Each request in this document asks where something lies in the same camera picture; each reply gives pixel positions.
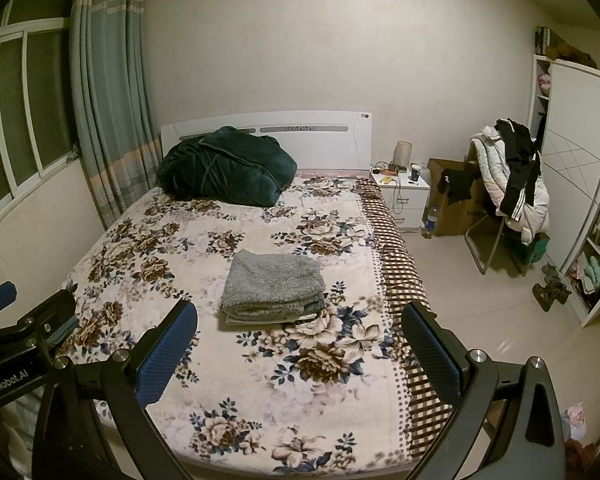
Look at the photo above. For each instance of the teal folded clothes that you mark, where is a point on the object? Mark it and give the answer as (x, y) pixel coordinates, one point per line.
(594, 272)

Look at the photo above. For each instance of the brown bundle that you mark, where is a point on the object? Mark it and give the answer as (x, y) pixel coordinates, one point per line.
(575, 55)

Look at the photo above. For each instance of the black and white cup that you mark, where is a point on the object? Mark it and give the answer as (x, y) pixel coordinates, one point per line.
(416, 172)

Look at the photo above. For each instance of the pink folded cloth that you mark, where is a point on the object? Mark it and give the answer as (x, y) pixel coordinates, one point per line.
(545, 82)

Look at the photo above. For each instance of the dark storage box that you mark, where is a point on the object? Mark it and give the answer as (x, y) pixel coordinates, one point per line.
(546, 42)

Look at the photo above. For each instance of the black white-striped garment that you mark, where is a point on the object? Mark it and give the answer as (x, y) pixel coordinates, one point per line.
(520, 160)

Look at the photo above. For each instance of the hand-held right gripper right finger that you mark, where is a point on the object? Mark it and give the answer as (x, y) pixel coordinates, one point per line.
(430, 355)

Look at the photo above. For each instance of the beige table lamp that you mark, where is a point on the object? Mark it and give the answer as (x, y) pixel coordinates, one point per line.
(403, 152)

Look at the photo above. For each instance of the white nightstand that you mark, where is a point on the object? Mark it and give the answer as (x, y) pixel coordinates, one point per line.
(405, 205)

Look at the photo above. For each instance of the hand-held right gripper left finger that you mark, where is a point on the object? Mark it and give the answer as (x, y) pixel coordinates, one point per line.
(165, 355)

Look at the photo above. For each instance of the metal folding chair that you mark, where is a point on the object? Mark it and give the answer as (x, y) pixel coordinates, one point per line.
(474, 252)

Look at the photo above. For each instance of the plastic water bottle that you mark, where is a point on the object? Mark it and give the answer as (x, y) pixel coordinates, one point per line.
(431, 222)

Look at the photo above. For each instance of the chair with clothes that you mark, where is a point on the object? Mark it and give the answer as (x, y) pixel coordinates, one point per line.
(490, 170)

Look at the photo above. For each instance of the white bed headboard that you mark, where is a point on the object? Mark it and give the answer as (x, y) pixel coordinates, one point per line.
(320, 145)

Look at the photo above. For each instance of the printed brown cardboard box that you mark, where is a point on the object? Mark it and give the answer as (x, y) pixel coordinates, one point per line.
(457, 217)

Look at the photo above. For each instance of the bed with floral sheet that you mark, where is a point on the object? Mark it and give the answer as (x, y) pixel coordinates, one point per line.
(180, 240)

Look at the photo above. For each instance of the white-framed window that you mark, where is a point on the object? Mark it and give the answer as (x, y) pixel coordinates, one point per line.
(30, 100)

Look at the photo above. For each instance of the grey-green striped curtain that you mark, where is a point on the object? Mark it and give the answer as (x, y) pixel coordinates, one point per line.
(110, 85)

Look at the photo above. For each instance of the grey towel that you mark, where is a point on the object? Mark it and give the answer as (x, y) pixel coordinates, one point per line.
(275, 280)

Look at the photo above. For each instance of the white wardrobe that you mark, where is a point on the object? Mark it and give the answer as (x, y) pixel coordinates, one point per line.
(575, 135)

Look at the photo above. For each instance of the pastel printed bag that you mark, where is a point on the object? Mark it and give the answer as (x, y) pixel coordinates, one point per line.
(575, 421)

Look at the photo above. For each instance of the dark green blanket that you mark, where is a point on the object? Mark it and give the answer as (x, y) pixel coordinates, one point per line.
(225, 165)

